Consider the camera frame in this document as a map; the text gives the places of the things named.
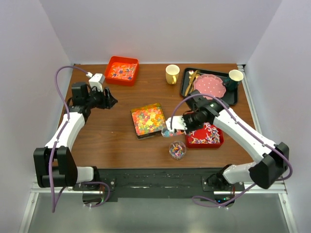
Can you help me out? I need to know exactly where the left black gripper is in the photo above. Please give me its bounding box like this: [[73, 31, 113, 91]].
[[85, 85, 118, 110]]

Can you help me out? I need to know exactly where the red tray of lollipops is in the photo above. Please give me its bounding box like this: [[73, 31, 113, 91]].
[[185, 123, 224, 149]]

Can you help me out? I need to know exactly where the silver metal scoop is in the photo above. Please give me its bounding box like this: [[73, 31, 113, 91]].
[[161, 128, 185, 138]]

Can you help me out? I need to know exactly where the orange tray of candies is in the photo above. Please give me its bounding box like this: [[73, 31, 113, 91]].
[[104, 56, 139, 86]]

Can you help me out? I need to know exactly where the clear plastic jar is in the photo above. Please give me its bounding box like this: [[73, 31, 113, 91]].
[[169, 141, 186, 160]]

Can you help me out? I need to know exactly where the gold tin of gummies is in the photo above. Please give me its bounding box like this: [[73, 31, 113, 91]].
[[131, 103, 166, 139]]

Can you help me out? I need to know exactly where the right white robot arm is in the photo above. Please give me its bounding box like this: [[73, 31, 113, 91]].
[[183, 91, 293, 191]]

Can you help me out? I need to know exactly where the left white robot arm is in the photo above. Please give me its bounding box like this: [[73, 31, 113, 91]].
[[33, 82, 118, 190]]

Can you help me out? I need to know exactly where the gold knife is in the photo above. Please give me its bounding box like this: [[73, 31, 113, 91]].
[[188, 70, 200, 94]]

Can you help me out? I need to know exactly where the pink dotted plate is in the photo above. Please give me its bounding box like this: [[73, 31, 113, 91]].
[[193, 74, 226, 98]]

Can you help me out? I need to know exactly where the black serving tray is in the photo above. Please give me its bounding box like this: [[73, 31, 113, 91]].
[[180, 67, 238, 105]]

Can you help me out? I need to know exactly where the gold fork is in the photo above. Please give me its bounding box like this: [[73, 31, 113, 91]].
[[185, 70, 194, 96]]

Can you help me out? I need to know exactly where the yellow mug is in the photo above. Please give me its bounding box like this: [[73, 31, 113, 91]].
[[165, 65, 180, 84]]

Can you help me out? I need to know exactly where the dark green mug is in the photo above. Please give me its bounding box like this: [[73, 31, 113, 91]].
[[223, 69, 244, 91]]

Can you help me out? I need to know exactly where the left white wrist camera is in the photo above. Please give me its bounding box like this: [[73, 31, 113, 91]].
[[86, 72, 105, 92]]

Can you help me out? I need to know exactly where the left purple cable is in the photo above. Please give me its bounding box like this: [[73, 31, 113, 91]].
[[48, 66, 111, 213]]

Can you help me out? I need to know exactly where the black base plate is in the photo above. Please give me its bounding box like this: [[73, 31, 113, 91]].
[[72, 168, 245, 203]]

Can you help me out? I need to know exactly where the aluminium frame rail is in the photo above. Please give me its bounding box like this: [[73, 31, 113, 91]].
[[31, 182, 287, 195]]

